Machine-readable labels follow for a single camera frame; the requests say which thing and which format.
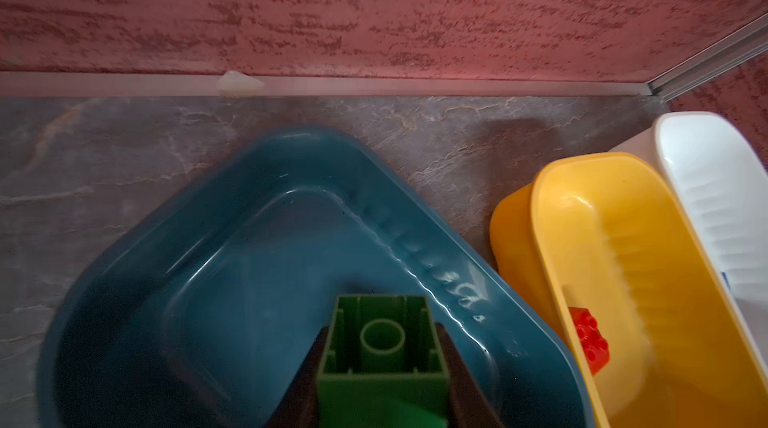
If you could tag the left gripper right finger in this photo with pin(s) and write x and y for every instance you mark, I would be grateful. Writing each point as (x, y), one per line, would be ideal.
(467, 405)

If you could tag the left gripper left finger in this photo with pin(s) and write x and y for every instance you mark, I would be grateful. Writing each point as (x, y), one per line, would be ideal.
(299, 405)

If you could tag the green brick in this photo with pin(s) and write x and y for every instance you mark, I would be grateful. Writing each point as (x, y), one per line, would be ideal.
(382, 365)

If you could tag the red brick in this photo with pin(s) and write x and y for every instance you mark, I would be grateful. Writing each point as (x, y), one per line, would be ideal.
(594, 346)

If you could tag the teal plastic bin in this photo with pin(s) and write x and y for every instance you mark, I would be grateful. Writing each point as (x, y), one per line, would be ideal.
(202, 314)

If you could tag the yellow plastic bin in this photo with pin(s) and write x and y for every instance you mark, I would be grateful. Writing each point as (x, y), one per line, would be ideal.
(605, 233)

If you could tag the white plastic bin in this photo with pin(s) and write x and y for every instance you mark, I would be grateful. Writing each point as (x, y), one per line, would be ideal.
(722, 186)

